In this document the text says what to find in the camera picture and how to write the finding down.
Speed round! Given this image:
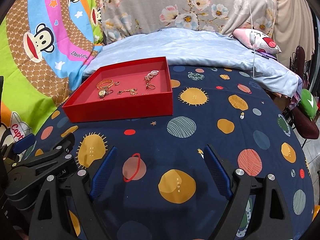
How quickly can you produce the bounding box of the white cable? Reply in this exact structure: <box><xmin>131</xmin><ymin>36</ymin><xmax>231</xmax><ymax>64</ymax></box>
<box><xmin>241</xmin><ymin>0</ymin><xmax>257</xmax><ymax>79</ymax></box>

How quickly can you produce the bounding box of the gold link watch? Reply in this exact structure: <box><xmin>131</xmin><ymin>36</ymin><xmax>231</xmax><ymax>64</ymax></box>
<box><xmin>98</xmin><ymin>81</ymin><xmax>120</xmax><ymax>99</ymax></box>

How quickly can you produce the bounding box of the navy planet print blanket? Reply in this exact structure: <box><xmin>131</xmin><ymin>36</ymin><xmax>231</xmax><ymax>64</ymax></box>
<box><xmin>31</xmin><ymin>66</ymin><xmax>313</xmax><ymax>239</ymax></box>

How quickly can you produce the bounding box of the green cushion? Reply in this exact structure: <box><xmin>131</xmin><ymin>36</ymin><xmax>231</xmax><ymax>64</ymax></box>
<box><xmin>300</xmin><ymin>89</ymin><xmax>318</xmax><ymax>120</ymax></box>

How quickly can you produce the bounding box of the grey floral pillow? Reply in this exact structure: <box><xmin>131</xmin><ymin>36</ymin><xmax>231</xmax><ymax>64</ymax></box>
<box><xmin>100</xmin><ymin>0</ymin><xmax>277</xmax><ymax>42</ymax></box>

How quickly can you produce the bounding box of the white pearl bracelet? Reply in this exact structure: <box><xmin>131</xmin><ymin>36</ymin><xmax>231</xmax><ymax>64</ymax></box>
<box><xmin>144</xmin><ymin>70</ymin><xmax>160</xmax><ymax>82</ymax></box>

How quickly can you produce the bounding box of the light blue pillow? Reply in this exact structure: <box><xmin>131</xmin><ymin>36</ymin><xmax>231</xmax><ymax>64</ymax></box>
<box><xmin>83</xmin><ymin>28</ymin><xmax>303</xmax><ymax>98</ymax></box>

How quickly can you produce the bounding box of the colourful monkey cartoon quilt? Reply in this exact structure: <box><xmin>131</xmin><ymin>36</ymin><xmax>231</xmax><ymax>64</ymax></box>
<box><xmin>1</xmin><ymin>0</ymin><xmax>103</xmax><ymax>144</ymax></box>

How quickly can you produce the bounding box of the gold cuff bangle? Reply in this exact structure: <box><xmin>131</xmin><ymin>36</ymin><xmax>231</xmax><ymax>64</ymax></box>
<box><xmin>96</xmin><ymin>79</ymin><xmax>114</xmax><ymax>90</ymax></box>

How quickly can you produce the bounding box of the gold chain necklace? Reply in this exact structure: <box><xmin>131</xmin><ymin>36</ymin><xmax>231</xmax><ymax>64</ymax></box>
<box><xmin>117</xmin><ymin>87</ymin><xmax>139</xmax><ymax>96</ymax></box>

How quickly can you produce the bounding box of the pink cartoon small pillow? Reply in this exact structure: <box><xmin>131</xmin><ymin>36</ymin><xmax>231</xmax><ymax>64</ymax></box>
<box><xmin>233</xmin><ymin>28</ymin><xmax>281</xmax><ymax>55</ymax></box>

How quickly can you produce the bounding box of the red shallow tray box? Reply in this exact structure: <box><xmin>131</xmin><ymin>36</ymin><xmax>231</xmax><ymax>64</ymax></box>
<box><xmin>62</xmin><ymin>57</ymin><xmax>173</xmax><ymax>122</ymax></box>

